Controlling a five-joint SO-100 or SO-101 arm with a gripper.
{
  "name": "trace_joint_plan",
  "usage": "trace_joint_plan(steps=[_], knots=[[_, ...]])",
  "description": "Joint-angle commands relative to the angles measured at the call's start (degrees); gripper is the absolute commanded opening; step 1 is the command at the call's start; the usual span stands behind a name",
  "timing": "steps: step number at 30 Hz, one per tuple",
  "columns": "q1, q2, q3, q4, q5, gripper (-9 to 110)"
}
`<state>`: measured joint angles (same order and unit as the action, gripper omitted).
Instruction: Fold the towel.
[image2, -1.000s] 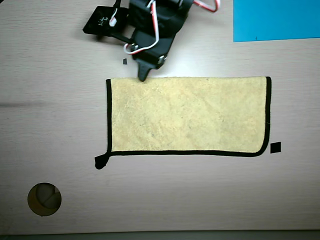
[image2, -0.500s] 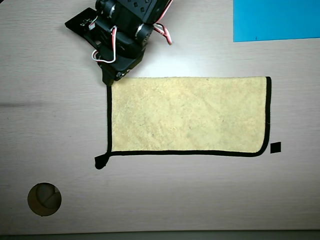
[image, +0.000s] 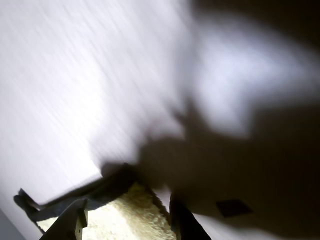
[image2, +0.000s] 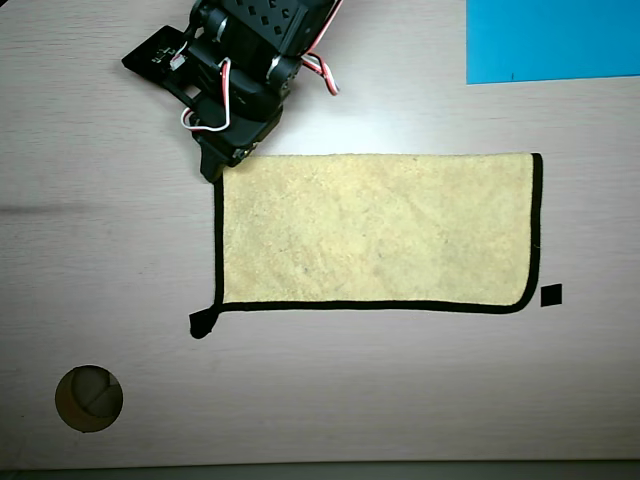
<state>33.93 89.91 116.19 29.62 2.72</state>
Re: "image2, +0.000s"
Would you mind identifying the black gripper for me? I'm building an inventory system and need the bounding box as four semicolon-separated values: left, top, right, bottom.
185;29;302;184

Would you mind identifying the round table cable hole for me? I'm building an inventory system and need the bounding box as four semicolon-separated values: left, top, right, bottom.
54;364;125;434

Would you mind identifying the blue paper sheet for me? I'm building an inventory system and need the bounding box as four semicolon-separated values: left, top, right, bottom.
465;0;640;85

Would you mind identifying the yellow towel with black trim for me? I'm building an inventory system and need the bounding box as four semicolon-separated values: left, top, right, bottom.
189;152;544;340

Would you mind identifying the red white servo cable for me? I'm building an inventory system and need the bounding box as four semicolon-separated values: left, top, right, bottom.
301;0;345;97

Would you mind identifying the thin camera board cable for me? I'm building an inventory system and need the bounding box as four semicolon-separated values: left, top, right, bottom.
171;55;234;134

